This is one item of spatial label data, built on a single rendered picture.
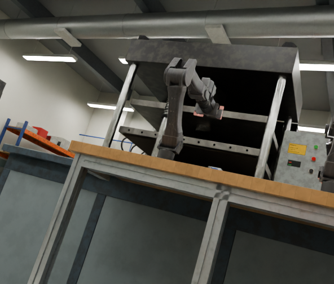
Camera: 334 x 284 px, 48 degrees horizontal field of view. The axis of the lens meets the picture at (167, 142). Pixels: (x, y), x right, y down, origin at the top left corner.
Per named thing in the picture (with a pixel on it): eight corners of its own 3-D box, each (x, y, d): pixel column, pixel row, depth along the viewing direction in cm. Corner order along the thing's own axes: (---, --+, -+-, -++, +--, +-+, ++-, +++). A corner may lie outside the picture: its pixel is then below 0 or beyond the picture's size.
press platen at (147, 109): (268, 123, 254) (270, 116, 255) (130, 103, 300) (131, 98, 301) (278, 155, 315) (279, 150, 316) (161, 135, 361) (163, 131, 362)
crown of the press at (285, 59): (280, 123, 237) (299, 40, 252) (109, 100, 292) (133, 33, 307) (289, 163, 310) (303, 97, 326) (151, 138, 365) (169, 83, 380)
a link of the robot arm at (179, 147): (164, 138, 154) (159, 134, 149) (184, 142, 151) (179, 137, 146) (159, 153, 153) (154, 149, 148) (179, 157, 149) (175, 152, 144)
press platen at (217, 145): (259, 156, 245) (261, 149, 246) (118, 131, 291) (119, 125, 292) (272, 184, 309) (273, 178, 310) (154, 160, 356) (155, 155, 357)
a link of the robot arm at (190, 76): (193, 88, 173) (171, 50, 146) (211, 90, 169) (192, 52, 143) (185, 112, 170) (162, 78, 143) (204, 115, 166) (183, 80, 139)
